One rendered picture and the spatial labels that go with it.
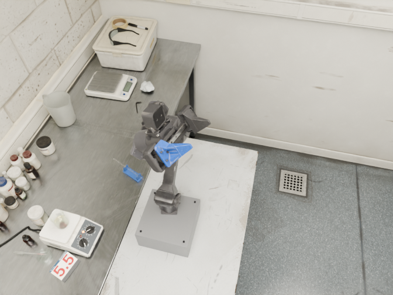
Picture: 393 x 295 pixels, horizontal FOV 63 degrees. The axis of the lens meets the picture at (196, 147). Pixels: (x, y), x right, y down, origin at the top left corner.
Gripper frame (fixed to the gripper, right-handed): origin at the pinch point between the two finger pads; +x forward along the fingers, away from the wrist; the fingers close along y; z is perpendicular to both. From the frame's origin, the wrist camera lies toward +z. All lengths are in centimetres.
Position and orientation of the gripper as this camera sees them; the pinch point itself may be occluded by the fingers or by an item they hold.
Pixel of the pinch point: (189, 134)
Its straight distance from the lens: 72.4
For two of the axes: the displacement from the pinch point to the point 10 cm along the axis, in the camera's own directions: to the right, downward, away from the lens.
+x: 7.4, -0.7, -6.7
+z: -4.7, -7.6, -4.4
